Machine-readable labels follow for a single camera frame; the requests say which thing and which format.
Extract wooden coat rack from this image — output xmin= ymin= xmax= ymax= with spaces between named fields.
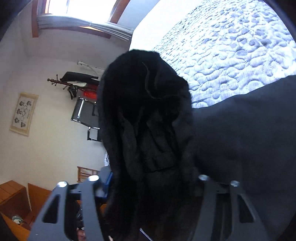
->
xmin=47 ymin=74 xmax=100 ymax=92

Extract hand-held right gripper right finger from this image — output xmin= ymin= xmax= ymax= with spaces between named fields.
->
xmin=187 ymin=174 xmax=270 ymax=241

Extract black hanging garment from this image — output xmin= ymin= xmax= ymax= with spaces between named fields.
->
xmin=60 ymin=71 xmax=99 ymax=82

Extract wooden framed window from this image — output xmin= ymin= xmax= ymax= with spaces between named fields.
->
xmin=31 ymin=0 xmax=130 ymax=39

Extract small wooden rack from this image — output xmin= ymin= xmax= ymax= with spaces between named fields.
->
xmin=77 ymin=166 xmax=100 ymax=183

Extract red bag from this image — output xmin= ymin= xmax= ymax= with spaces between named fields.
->
xmin=80 ymin=85 xmax=99 ymax=100

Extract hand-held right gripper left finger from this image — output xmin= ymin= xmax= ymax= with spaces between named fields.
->
xmin=30 ymin=173 xmax=114 ymax=241

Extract black folding chair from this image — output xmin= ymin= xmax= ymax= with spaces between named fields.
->
xmin=70 ymin=97 xmax=102 ymax=142

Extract wooden cabinet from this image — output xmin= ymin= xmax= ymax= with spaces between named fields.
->
xmin=0 ymin=181 xmax=52 ymax=232

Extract white curtain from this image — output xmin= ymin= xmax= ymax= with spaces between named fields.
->
xmin=37 ymin=15 xmax=133 ymax=42

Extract black quilted pants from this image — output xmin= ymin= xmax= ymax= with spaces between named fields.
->
xmin=97 ymin=49 xmax=296 ymax=241

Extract bed with quilted cover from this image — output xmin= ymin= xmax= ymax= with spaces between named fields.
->
xmin=129 ymin=0 xmax=296 ymax=109

